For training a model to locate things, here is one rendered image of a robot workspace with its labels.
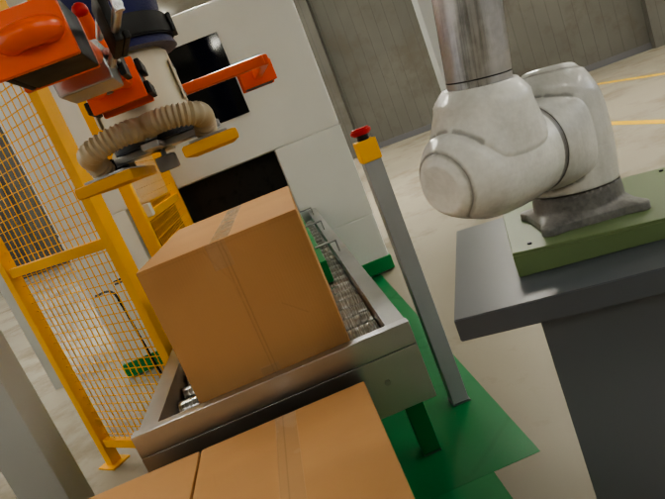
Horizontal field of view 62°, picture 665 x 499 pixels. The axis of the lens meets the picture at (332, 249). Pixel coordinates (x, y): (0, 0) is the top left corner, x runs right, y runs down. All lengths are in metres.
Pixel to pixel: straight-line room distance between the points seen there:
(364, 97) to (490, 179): 11.37
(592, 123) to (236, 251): 0.79
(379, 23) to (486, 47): 11.27
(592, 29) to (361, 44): 4.39
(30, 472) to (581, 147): 2.06
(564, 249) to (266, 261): 0.67
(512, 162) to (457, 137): 0.09
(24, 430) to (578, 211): 1.92
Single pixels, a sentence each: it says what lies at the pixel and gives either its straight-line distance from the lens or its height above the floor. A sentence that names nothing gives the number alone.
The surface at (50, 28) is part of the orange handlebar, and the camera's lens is 0.53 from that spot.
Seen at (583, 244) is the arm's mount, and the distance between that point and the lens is 1.00.
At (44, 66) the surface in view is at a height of 1.25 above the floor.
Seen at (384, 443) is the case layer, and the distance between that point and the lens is 1.07.
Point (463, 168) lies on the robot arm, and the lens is 0.83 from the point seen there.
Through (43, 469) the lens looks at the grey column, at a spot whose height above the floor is 0.34.
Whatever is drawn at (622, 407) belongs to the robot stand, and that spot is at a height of 0.45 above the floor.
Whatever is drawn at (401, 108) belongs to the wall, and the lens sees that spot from 12.10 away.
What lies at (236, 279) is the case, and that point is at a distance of 1.33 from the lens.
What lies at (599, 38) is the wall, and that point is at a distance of 12.26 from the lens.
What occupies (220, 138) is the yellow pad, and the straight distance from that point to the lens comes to 0.99.
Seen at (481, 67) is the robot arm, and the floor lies 1.10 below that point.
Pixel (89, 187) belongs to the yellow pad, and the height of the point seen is 1.15.
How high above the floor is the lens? 1.13
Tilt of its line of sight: 13 degrees down
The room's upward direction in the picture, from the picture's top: 22 degrees counter-clockwise
